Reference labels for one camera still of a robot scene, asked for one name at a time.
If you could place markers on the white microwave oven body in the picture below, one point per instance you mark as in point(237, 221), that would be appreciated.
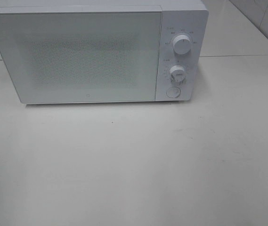
point(177, 17)

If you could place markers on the white microwave door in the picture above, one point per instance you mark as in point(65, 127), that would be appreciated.
point(81, 57)

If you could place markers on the upper white power knob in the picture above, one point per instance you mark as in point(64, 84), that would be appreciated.
point(181, 44)

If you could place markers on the white timer knob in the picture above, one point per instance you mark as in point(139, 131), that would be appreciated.
point(177, 73)

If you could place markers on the round door release button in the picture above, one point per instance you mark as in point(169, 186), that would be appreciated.
point(173, 92)

